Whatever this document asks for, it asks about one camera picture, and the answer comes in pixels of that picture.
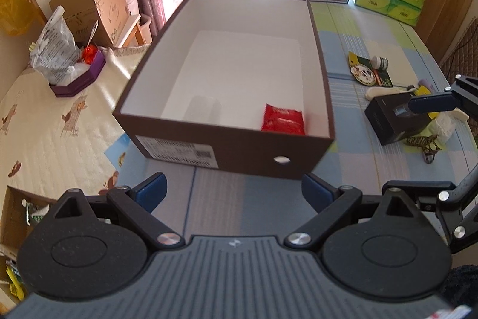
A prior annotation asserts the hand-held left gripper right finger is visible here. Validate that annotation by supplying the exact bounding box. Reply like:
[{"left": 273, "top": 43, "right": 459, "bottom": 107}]
[{"left": 284, "top": 173, "right": 430, "bottom": 249}]

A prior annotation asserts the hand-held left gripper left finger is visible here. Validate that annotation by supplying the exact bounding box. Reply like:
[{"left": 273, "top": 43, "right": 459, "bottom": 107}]
[{"left": 44, "top": 172, "right": 185, "bottom": 251}]

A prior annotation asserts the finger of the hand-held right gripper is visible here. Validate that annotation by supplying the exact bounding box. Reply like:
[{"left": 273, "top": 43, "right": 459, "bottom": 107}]
[
  {"left": 383, "top": 162, "right": 478, "bottom": 254},
  {"left": 394, "top": 73, "right": 478, "bottom": 115}
]

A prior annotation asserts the yellow snack packet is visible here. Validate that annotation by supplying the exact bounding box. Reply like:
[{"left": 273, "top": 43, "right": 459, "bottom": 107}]
[{"left": 415, "top": 85, "right": 443, "bottom": 120}]

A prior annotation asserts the braided cord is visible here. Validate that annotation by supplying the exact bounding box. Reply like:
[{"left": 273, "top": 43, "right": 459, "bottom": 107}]
[{"left": 405, "top": 134, "right": 439, "bottom": 164}]

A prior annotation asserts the black box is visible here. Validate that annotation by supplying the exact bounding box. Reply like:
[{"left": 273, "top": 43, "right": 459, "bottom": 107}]
[{"left": 364, "top": 93, "right": 436, "bottom": 146}]

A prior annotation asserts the white toothbrush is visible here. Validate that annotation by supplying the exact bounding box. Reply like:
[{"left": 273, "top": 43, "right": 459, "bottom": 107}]
[{"left": 365, "top": 84, "right": 415, "bottom": 100}]

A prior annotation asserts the brown cardboard box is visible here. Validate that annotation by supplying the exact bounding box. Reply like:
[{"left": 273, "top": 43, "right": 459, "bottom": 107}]
[{"left": 113, "top": 0, "right": 335, "bottom": 181}]

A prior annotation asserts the plaid cloth desktop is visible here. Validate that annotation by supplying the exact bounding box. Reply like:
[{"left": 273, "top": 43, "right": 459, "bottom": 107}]
[{"left": 145, "top": 0, "right": 478, "bottom": 241}]

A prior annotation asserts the white soft object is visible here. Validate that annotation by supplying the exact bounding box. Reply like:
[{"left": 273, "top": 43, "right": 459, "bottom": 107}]
[{"left": 433, "top": 110, "right": 469, "bottom": 144}]

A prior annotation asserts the blue card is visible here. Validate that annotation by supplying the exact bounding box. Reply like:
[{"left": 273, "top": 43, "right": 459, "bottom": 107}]
[{"left": 105, "top": 134, "right": 131, "bottom": 174}]

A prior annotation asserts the brown quilted chair cushion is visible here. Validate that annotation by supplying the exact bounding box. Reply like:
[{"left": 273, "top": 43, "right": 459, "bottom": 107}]
[{"left": 439, "top": 18, "right": 478, "bottom": 80}]

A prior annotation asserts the green card packet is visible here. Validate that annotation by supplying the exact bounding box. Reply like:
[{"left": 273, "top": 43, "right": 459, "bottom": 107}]
[{"left": 348, "top": 51, "right": 393, "bottom": 87}]

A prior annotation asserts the red snack packet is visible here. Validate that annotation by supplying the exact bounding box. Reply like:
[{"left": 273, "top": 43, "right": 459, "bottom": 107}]
[{"left": 260, "top": 103, "right": 305, "bottom": 136}]

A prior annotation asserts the beige printed tablecloth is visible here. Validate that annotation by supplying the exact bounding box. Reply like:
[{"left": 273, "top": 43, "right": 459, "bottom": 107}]
[{"left": 0, "top": 42, "right": 150, "bottom": 200}]

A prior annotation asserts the purple tray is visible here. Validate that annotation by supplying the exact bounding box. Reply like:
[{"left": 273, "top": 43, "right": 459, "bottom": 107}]
[{"left": 50, "top": 50, "right": 106, "bottom": 98}]

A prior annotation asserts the cardboard box with packets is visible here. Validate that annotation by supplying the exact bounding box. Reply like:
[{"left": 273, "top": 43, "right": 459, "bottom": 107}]
[{"left": 0, "top": 185, "right": 56, "bottom": 301}]

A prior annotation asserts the red wrapped candy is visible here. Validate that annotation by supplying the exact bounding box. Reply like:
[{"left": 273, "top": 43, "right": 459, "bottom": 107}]
[{"left": 81, "top": 45, "right": 98, "bottom": 64}]

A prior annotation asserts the wooden stool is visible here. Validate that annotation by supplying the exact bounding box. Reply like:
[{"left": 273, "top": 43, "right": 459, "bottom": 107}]
[{"left": 114, "top": 13, "right": 152, "bottom": 48}]

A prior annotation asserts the clear plastic bag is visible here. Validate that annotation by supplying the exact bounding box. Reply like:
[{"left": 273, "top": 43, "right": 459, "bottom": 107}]
[{"left": 29, "top": 6, "right": 83, "bottom": 85}]

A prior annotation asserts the open tan cardboard box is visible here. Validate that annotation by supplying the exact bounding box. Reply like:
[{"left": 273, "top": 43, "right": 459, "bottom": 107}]
[{"left": 50, "top": 0, "right": 132, "bottom": 48}]

